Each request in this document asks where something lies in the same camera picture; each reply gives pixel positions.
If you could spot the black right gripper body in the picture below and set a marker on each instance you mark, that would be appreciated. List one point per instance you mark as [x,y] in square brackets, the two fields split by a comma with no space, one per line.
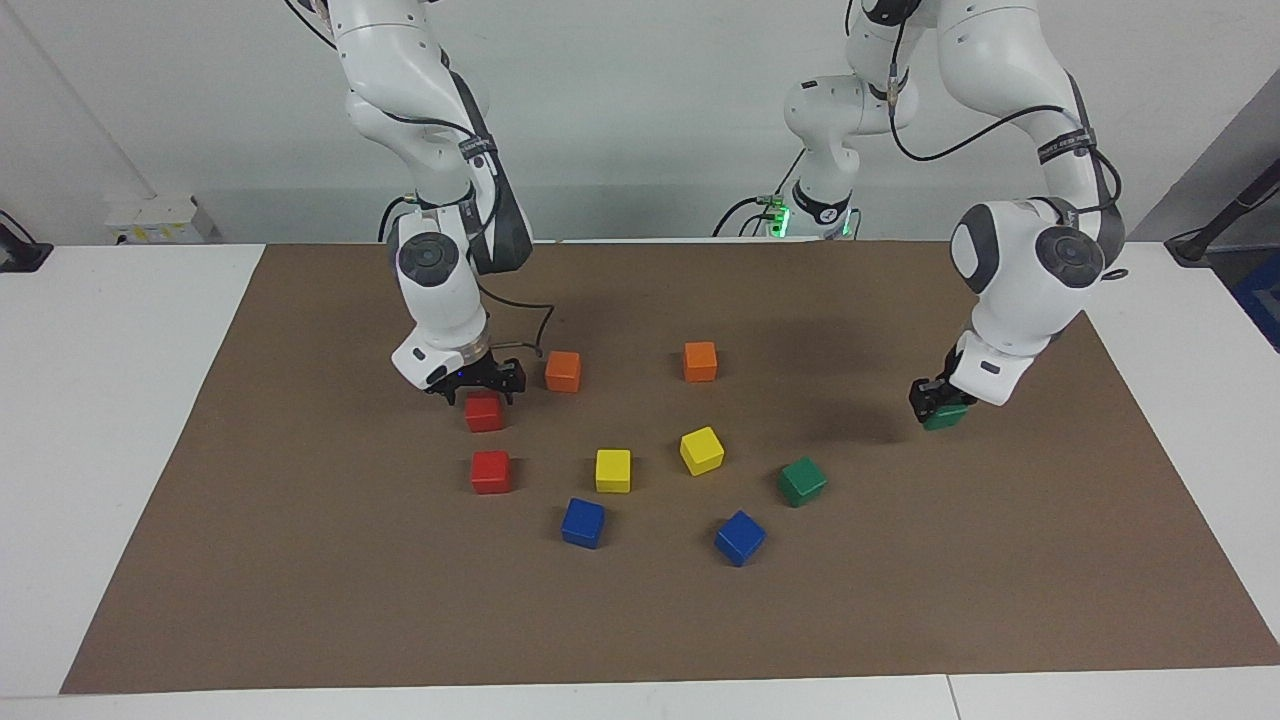
[470,375]

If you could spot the orange wooden cube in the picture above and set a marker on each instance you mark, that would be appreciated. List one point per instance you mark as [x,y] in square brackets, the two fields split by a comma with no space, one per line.
[700,361]
[563,371]

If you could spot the green lit base connector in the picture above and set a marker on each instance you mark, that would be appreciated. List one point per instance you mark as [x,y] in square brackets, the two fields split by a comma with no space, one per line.
[779,218]

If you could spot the white box with yellow label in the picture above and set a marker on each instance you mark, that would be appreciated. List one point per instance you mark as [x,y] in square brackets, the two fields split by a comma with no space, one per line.
[160,220]

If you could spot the blue wooden cube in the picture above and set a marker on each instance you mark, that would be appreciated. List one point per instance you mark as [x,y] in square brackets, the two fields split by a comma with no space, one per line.
[583,522]
[740,537]

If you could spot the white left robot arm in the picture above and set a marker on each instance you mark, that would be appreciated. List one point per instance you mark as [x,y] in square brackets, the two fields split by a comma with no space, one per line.
[1030,270]

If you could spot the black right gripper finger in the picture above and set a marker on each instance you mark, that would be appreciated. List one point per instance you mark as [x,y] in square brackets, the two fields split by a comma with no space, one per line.
[450,397]
[515,382]

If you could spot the yellow wooden cube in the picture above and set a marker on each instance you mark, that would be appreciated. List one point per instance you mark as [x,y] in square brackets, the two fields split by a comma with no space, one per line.
[702,450]
[613,470]

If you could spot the blue crate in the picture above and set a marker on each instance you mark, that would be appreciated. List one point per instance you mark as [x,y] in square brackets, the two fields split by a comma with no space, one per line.
[1262,300]

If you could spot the brown paper table mat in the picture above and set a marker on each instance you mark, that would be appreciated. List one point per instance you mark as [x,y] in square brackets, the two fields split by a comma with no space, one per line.
[640,620]

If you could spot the black table clamp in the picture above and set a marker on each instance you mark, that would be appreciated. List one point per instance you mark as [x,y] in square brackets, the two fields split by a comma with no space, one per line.
[22,255]

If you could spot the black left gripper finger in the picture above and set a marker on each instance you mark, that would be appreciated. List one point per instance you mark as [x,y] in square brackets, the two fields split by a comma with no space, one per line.
[925,398]

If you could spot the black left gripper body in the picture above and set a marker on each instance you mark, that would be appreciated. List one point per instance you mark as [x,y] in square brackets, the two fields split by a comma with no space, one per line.
[950,375]

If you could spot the red wooden cube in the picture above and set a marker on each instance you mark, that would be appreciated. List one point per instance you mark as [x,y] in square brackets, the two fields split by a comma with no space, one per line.
[491,472]
[484,413]

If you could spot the green wooden cube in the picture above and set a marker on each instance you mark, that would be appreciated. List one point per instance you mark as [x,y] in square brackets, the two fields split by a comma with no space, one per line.
[801,481]
[947,417]

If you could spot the black stand pole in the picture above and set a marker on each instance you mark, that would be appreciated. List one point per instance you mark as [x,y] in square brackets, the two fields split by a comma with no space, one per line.
[1225,215]

